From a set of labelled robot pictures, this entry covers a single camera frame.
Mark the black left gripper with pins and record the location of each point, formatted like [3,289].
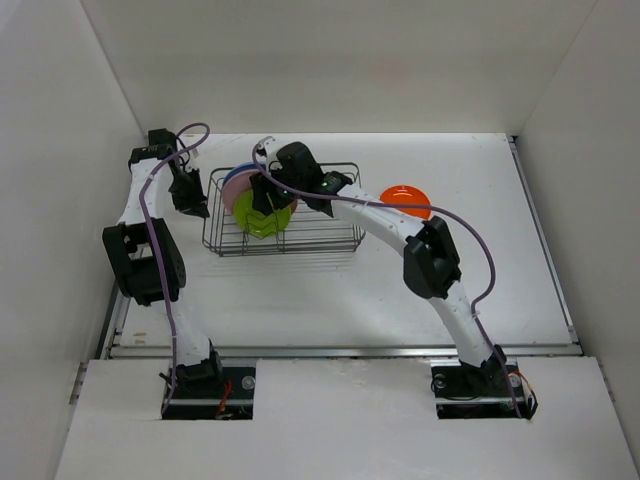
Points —
[194,205]

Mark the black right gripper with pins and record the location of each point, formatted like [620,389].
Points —
[261,185]

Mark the green plastic plate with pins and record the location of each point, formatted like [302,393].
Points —
[255,223]

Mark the pink plastic plate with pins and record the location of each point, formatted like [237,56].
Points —
[234,185]

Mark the blue plastic plate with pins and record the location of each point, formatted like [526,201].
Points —
[248,166]

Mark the grey wire dish rack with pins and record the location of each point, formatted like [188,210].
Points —
[308,231]

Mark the orange plastic plate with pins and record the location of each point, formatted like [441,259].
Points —
[410,200]

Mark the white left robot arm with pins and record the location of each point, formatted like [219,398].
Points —
[146,261]

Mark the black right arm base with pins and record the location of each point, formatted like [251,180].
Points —
[462,394]

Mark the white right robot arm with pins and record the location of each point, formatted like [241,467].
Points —
[430,260]

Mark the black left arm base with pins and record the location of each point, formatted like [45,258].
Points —
[228,399]

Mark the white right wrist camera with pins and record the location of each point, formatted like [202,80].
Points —
[265,153]

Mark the aluminium front rail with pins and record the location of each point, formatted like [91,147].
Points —
[289,352]

